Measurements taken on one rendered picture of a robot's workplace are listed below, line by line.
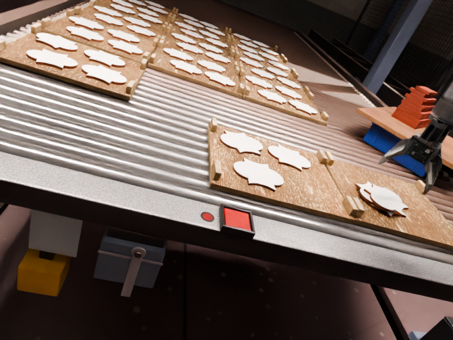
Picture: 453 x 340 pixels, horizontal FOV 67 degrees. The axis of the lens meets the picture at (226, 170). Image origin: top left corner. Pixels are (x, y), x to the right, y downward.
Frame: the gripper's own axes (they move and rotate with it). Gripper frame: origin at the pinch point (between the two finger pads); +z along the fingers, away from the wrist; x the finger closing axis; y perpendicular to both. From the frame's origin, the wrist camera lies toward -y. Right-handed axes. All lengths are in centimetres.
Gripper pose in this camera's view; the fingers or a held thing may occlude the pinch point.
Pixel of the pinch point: (401, 178)
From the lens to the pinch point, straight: 113.9
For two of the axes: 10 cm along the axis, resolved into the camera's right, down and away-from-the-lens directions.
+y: -6.5, 1.8, -7.4
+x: 6.9, 5.7, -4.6
